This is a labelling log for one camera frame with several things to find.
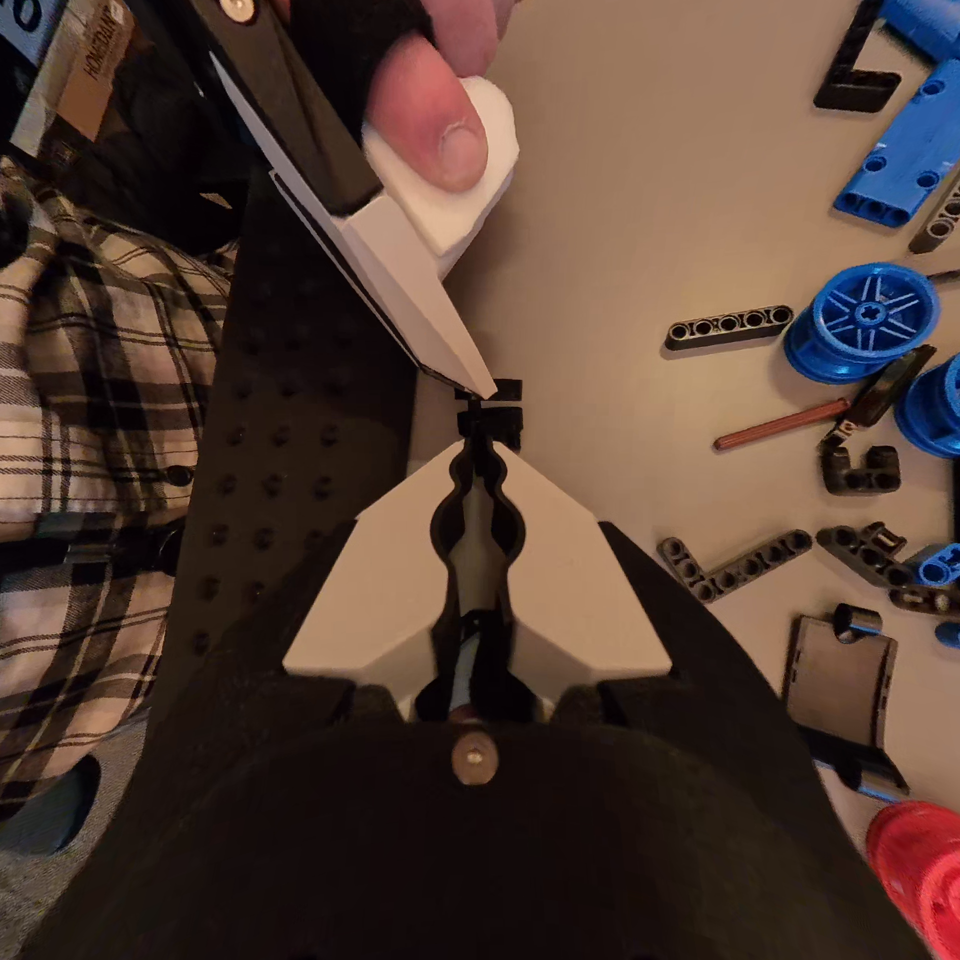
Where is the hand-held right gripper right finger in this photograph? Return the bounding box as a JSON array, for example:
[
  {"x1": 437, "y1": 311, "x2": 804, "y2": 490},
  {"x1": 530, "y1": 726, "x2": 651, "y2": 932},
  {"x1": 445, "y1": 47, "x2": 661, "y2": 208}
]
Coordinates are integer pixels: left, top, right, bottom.
[{"x1": 477, "y1": 438, "x2": 674, "y2": 723}]

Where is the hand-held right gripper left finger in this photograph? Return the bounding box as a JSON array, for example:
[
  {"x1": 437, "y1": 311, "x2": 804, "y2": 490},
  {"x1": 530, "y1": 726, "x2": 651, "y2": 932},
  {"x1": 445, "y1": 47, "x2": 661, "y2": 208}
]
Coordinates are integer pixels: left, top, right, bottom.
[{"x1": 282, "y1": 438, "x2": 481, "y2": 723}]

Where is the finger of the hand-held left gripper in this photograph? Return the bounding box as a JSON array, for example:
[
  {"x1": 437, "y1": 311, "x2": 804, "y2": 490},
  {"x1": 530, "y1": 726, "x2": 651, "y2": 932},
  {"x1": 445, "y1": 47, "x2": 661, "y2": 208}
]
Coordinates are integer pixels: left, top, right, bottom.
[
  {"x1": 332, "y1": 189, "x2": 501, "y2": 400},
  {"x1": 208, "y1": 51, "x2": 468, "y2": 400}
]

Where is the black connector assembly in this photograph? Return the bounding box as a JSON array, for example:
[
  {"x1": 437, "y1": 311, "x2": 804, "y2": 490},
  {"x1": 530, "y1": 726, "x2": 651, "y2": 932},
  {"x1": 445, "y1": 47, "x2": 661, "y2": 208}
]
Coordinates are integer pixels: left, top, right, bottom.
[{"x1": 456, "y1": 378, "x2": 525, "y2": 455}]

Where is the grey desk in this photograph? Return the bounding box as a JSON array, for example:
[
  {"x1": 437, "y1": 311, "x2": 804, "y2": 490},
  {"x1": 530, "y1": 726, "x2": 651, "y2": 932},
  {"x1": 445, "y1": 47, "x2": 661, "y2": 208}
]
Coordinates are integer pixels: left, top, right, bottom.
[{"x1": 405, "y1": 0, "x2": 960, "y2": 864}]

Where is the person's left hand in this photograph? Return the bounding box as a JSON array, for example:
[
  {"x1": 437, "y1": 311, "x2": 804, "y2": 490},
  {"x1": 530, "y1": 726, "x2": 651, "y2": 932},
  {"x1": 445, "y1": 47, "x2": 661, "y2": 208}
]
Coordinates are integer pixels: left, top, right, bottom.
[{"x1": 363, "y1": 0, "x2": 520, "y2": 194}]

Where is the black L-shaped beam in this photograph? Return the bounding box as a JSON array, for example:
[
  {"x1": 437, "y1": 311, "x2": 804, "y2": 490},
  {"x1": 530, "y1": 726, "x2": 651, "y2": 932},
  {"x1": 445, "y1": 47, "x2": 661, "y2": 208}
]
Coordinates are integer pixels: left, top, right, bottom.
[{"x1": 656, "y1": 528, "x2": 815, "y2": 605}]

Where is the black flat clip panel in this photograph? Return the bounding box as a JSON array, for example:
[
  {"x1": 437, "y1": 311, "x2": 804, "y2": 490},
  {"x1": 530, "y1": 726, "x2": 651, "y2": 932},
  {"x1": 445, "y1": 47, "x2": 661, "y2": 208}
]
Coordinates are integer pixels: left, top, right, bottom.
[{"x1": 780, "y1": 603, "x2": 912, "y2": 804}]

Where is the black double connector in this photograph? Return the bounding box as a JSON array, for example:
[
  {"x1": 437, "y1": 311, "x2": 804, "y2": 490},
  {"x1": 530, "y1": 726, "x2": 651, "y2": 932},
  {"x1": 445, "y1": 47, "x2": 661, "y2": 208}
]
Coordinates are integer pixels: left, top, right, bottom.
[{"x1": 816, "y1": 521, "x2": 918, "y2": 588}]

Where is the black U-shaped connector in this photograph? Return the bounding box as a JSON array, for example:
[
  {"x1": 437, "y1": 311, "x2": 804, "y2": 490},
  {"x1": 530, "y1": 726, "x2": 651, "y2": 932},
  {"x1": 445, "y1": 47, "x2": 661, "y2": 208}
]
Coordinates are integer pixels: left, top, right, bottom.
[{"x1": 817, "y1": 438, "x2": 903, "y2": 498}]

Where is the black five-hole beam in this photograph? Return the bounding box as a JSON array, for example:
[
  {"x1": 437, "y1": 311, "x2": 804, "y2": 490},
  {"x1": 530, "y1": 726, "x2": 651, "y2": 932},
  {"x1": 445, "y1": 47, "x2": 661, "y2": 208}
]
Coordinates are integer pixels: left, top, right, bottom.
[{"x1": 663, "y1": 303, "x2": 796, "y2": 354}]

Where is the short black straight beam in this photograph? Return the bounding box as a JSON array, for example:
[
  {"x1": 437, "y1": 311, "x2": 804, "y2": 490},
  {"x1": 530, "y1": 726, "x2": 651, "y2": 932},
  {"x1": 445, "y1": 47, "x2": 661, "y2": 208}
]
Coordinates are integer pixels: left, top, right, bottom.
[{"x1": 888, "y1": 581, "x2": 960, "y2": 616}]

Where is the small blue connector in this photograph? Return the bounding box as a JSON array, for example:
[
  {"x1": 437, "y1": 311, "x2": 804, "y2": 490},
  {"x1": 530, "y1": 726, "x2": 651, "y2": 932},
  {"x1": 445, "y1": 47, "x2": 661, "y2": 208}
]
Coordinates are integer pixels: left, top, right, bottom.
[{"x1": 911, "y1": 541, "x2": 960, "y2": 586}]

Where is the black thin liftarm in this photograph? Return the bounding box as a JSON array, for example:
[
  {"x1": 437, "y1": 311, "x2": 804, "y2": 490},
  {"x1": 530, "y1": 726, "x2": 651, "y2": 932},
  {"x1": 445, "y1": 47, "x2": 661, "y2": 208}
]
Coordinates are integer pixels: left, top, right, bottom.
[{"x1": 821, "y1": 343, "x2": 939, "y2": 444}]

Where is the blue wheel rim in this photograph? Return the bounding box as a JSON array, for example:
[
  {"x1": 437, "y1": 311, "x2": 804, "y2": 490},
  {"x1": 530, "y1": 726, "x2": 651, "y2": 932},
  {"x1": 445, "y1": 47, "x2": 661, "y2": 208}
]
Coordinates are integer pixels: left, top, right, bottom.
[
  {"x1": 894, "y1": 352, "x2": 960, "y2": 460},
  {"x1": 783, "y1": 262, "x2": 941, "y2": 386}
]

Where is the red wheel rim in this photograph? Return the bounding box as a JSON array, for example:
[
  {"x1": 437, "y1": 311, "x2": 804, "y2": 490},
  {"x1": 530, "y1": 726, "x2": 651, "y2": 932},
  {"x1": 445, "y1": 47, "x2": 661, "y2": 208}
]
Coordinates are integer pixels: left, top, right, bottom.
[{"x1": 864, "y1": 801, "x2": 960, "y2": 954}]

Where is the short black L beam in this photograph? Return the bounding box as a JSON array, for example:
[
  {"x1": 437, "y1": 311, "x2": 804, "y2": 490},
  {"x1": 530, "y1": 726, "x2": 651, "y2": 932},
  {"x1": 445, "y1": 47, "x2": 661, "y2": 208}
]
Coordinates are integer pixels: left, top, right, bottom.
[{"x1": 813, "y1": 0, "x2": 903, "y2": 115}]

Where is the blue rectangular panel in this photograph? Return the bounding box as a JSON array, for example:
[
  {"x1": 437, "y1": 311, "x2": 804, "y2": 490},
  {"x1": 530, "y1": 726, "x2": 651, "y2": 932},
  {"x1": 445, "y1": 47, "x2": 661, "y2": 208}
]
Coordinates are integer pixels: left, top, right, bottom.
[{"x1": 832, "y1": 60, "x2": 960, "y2": 230}]

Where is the dark grey nine-hole beam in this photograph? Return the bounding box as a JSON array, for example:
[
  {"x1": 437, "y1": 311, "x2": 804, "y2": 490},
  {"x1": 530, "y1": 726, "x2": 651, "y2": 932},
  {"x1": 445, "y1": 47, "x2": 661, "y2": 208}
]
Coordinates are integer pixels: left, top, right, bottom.
[{"x1": 907, "y1": 176, "x2": 960, "y2": 256}]

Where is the blue curved panel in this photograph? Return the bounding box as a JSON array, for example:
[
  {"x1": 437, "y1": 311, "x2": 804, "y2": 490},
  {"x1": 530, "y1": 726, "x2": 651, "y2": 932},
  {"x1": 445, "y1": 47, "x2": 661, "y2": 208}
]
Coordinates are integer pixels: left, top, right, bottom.
[{"x1": 877, "y1": 0, "x2": 960, "y2": 65}]

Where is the black studded base plate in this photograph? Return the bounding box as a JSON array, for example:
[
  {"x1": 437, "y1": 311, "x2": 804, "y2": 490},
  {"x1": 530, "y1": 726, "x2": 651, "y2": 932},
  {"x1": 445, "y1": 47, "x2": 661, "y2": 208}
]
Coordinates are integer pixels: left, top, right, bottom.
[{"x1": 146, "y1": 172, "x2": 417, "y2": 729}]

